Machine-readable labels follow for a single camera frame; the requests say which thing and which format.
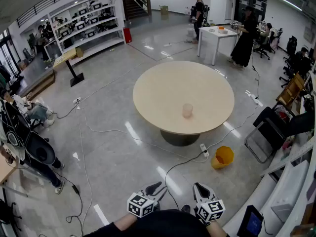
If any wooden frame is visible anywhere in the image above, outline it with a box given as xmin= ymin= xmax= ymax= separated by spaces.
xmin=276 ymin=72 xmax=307 ymax=108

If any low wooden platform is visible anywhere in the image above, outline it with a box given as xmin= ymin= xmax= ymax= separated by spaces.
xmin=17 ymin=69 xmax=57 ymax=101

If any person's black top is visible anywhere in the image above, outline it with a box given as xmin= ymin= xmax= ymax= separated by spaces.
xmin=82 ymin=208 xmax=230 ymax=237

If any white rectangular table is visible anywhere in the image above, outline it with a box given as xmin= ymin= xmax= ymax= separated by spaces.
xmin=197 ymin=25 xmax=239 ymax=66

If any person's left forearm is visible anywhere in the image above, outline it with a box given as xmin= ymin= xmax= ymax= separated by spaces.
xmin=108 ymin=212 xmax=139 ymax=232

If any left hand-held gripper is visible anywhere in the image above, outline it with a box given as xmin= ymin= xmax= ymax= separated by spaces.
xmin=127 ymin=181 xmax=168 ymax=218

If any ceiling tube light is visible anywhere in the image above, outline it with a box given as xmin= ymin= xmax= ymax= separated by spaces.
xmin=273 ymin=0 xmax=304 ymax=12

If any person's right forearm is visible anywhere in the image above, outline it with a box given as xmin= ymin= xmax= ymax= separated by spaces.
xmin=206 ymin=220 xmax=225 ymax=237

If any yellow plastic bin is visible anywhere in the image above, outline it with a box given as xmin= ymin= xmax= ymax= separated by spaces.
xmin=211 ymin=146 xmax=235 ymax=170

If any black tablet with blue screen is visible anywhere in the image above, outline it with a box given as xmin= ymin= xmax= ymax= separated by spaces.
xmin=236 ymin=204 xmax=264 ymax=237

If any red box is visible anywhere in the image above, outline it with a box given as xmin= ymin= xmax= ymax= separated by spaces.
xmin=122 ymin=27 xmax=133 ymax=44

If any black folding chair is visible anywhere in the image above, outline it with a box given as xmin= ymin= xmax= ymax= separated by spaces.
xmin=244 ymin=106 xmax=289 ymax=164

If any group of white equipment cases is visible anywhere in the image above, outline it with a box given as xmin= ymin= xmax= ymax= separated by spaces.
xmin=59 ymin=1 xmax=103 ymax=39

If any black power cable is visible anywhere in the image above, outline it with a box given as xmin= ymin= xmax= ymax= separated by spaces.
xmin=50 ymin=102 xmax=79 ymax=119
xmin=164 ymin=151 xmax=207 ymax=210
xmin=251 ymin=45 xmax=260 ymax=100

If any wooden desk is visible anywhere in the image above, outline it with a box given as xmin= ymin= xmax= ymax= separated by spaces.
xmin=0 ymin=154 xmax=18 ymax=185

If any dark round table pedestal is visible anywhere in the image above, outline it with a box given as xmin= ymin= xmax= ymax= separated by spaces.
xmin=159 ymin=129 xmax=201 ymax=147

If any black cable with adapter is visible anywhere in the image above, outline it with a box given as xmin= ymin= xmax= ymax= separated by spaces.
xmin=53 ymin=171 xmax=84 ymax=234

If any white shelving unit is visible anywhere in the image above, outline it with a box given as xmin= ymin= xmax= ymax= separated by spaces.
xmin=47 ymin=0 xmax=126 ymax=59

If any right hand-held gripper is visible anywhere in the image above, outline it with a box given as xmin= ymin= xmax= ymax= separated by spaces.
xmin=193 ymin=182 xmax=226 ymax=226

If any white metal rack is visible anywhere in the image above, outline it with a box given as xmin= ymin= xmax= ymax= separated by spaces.
xmin=222 ymin=122 xmax=316 ymax=237

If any white floor cable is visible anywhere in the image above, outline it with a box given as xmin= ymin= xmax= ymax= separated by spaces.
xmin=83 ymin=107 xmax=209 ymax=163
xmin=206 ymin=105 xmax=259 ymax=150

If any dark mezzanine railing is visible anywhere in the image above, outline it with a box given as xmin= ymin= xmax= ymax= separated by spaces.
xmin=16 ymin=0 xmax=97 ymax=29

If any wooden top pedestal stand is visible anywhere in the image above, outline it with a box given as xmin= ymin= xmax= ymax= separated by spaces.
xmin=52 ymin=48 xmax=85 ymax=87

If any wooden staircase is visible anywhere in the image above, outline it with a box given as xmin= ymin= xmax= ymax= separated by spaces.
xmin=120 ymin=0 xmax=152 ymax=21

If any black office chair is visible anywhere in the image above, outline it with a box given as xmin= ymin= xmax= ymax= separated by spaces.
xmin=253 ymin=37 xmax=275 ymax=61
xmin=278 ymin=35 xmax=299 ymax=88

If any translucent plastic cup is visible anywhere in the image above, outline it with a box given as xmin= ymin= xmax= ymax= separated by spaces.
xmin=182 ymin=103 xmax=194 ymax=119

